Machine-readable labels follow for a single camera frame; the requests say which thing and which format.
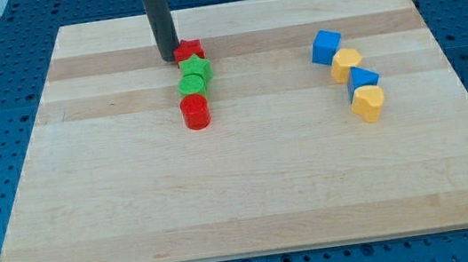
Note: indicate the green circle block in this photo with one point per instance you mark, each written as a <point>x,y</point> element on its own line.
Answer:
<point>192,84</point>

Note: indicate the red circle block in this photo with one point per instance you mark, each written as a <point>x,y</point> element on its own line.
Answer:
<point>195,111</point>

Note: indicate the green star block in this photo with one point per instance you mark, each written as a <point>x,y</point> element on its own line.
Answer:
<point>196,65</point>

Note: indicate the red star block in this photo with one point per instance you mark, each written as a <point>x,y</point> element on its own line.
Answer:
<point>186,49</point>

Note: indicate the blue cube block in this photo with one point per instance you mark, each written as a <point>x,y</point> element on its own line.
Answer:
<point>325,46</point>

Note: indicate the yellow hexagon block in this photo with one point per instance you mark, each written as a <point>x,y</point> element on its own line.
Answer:
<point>343,61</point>

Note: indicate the light wooden board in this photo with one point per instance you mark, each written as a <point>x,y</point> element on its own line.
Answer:
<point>112,174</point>

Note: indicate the blue triangle block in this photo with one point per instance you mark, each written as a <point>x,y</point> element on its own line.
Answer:
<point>359,77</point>

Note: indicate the yellow heart block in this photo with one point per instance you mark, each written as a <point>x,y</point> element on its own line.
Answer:
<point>368,102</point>

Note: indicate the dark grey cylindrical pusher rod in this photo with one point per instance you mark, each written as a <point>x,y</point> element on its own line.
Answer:
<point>161,22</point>

